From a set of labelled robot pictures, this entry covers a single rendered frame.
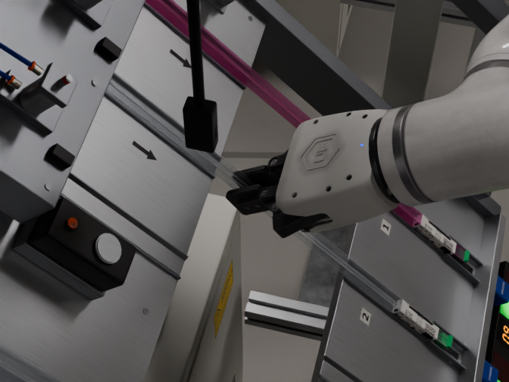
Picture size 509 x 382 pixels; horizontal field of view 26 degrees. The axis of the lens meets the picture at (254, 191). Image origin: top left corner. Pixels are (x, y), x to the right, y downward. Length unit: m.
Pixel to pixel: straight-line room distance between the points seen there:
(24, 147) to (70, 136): 0.04
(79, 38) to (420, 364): 0.51
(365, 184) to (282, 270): 1.19
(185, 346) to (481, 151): 0.57
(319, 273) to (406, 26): 0.73
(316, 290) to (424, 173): 1.19
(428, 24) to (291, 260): 0.76
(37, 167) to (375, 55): 1.67
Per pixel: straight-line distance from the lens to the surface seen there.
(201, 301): 1.35
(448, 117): 0.88
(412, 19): 1.47
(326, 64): 1.16
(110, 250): 0.85
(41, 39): 0.86
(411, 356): 1.15
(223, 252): 1.39
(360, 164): 0.92
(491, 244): 1.29
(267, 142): 2.27
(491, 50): 0.93
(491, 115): 0.86
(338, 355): 1.07
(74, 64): 0.87
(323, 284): 2.07
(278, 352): 2.01
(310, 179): 0.94
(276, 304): 1.69
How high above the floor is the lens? 1.80
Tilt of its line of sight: 55 degrees down
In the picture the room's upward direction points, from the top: straight up
